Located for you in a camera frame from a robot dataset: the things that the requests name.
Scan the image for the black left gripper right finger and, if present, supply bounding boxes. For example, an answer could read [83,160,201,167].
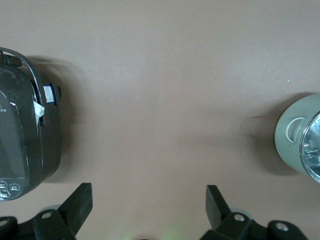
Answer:
[202,184,308,240]

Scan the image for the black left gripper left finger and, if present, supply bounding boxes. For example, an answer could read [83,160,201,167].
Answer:
[0,182,93,240]

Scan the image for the grey-green electric steel pot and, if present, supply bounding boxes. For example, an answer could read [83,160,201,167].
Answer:
[274,93,320,186]

